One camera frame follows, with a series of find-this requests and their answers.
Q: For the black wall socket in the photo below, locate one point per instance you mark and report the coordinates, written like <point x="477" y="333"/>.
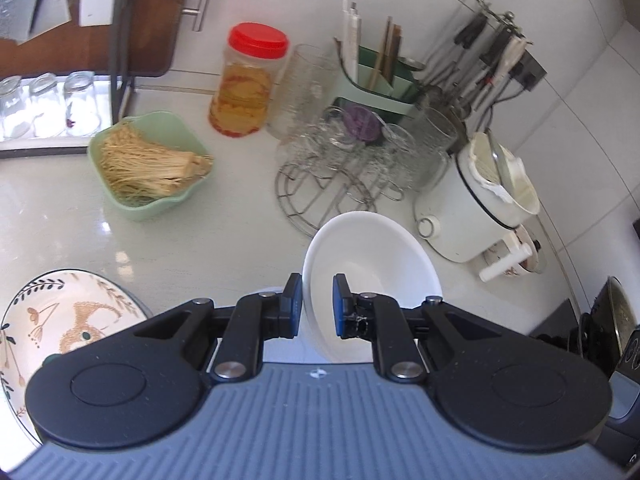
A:
<point x="530" y="70"/>

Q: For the dark metal pan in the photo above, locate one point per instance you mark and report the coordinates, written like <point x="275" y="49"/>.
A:
<point x="620" y="310"/>

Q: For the enoki mushroom bundle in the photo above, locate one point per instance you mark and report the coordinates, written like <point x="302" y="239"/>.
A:
<point x="145" y="165"/>

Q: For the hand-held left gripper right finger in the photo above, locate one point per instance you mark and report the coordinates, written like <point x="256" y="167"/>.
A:
<point x="341" y="310"/>

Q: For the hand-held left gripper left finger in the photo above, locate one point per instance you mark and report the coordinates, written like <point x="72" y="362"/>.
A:
<point x="295" y="310"/>

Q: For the clear drinking glass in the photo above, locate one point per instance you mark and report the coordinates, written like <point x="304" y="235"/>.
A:
<point x="82" y="105"/>
<point x="46" y="107"/>
<point x="14" y="110"/>

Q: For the white electric cooker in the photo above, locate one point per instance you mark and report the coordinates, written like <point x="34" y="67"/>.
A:
<point x="460" y="225"/>

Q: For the small floral cup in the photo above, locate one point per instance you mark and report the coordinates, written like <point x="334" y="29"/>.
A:
<point x="530" y="255"/>

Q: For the green plastic basket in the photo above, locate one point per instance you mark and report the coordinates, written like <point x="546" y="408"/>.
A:
<point x="150" y="210"/>

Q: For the group of hanging kitchen utensils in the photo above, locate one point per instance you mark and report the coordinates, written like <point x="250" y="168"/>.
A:
<point x="475" y="65"/>

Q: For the plastic jar with red lid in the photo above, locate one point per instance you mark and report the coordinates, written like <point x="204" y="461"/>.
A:
<point x="245" y="90"/>

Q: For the large glass mug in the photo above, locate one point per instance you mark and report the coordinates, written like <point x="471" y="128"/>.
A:
<point x="435" y="145"/>

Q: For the cluster of small glass cups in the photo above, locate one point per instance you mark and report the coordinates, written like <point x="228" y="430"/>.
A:
<point x="330" y="140"/>

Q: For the white drip tray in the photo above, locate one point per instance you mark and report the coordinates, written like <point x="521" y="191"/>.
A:
<point x="50" y="144"/>

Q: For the silver bubble foil bag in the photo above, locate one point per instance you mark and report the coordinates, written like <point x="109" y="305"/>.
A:
<point x="30" y="5"/>

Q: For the purple scrubber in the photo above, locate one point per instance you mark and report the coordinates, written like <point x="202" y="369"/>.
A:
<point x="361" y="124"/>

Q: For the bundle of chopsticks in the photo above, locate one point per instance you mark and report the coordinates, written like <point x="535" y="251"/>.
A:
<point x="350" y="35"/>

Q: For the metal hanging utensil rack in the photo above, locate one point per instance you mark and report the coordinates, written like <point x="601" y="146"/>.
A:
<point x="505" y="17"/>

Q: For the floral patterned plate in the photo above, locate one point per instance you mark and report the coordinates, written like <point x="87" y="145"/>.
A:
<point x="75" y="320"/>

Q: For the brown wooden cutting board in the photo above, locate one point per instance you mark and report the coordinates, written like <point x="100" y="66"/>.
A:
<point x="150" y="20"/>

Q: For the green cutlery holder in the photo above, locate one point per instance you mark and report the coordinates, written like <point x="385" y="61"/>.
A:
<point x="380" y="97"/>

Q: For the black metal rack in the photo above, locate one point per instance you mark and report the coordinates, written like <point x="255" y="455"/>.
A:
<point x="121" y="60"/>

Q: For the white bowl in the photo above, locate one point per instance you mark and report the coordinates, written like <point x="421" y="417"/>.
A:
<point x="370" y="250"/>

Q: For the black stove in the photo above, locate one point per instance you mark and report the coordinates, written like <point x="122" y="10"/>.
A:
<point x="560" y="320"/>

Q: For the textured glass pitcher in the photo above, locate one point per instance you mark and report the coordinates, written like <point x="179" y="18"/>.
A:
<point x="300" y="95"/>

